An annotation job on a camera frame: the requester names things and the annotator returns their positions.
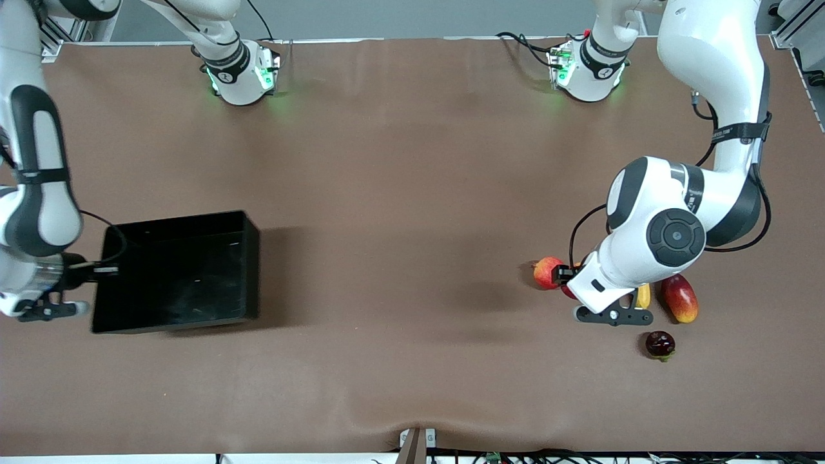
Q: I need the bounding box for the black plastic box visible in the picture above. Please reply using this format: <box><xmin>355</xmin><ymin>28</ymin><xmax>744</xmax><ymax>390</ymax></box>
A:
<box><xmin>90</xmin><ymin>209</ymin><xmax>260</xmax><ymax>334</ymax></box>

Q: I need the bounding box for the red yellow mango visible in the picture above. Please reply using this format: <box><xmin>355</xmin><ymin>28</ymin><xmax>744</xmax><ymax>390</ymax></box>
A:
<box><xmin>660</xmin><ymin>274</ymin><xmax>699</xmax><ymax>324</ymax></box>

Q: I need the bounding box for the brown table cover sheet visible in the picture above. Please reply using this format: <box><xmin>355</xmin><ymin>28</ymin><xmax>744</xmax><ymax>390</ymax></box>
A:
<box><xmin>0</xmin><ymin>35</ymin><xmax>825</xmax><ymax>457</ymax></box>

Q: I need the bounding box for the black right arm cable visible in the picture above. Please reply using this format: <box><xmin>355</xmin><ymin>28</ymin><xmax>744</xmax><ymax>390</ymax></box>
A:
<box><xmin>79</xmin><ymin>210</ymin><xmax>128</xmax><ymax>266</ymax></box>

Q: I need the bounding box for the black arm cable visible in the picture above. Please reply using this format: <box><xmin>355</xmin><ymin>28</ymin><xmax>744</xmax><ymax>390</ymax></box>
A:
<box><xmin>79</xmin><ymin>210</ymin><xmax>128</xmax><ymax>266</ymax></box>
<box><xmin>569</xmin><ymin>90</ymin><xmax>774</xmax><ymax>270</ymax></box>

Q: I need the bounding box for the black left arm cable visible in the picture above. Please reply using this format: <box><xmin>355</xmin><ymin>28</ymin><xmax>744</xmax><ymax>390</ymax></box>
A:
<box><xmin>569</xmin><ymin>90</ymin><xmax>774</xmax><ymax>270</ymax></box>

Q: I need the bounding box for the metal clamp bracket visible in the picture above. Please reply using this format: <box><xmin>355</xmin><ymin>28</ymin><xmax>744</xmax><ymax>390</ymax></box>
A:
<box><xmin>396</xmin><ymin>427</ymin><xmax>438</xmax><ymax>464</ymax></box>

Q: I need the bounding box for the aluminium frame post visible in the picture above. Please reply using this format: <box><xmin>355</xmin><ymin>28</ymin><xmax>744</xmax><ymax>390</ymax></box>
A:
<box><xmin>39</xmin><ymin>13</ymin><xmax>120</xmax><ymax>62</ymax></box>
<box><xmin>770</xmin><ymin>0</ymin><xmax>825</xmax><ymax>51</ymax></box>

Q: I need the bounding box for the black left base cable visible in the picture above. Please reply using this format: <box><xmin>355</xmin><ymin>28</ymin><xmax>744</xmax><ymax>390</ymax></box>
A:
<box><xmin>495</xmin><ymin>31</ymin><xmax>558</xmax><ymax>68</ymax></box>

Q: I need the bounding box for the black base cable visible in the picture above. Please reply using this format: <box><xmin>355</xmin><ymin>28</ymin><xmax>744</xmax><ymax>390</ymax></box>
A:
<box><xmin>495</xmin><ymin>31</ymin><xmax>558</xmax><ymax>68</ymax></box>
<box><xmin>247</xmin><ymin>0</ymin><xmax>277</xmax><ymax>43</ymax></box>

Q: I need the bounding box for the black right base cable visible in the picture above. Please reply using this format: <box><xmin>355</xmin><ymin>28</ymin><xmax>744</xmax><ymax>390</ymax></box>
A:
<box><xmin>247</xmin><ymin>0</ymin><xmax>277</xmax><ymax>43</ymax></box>

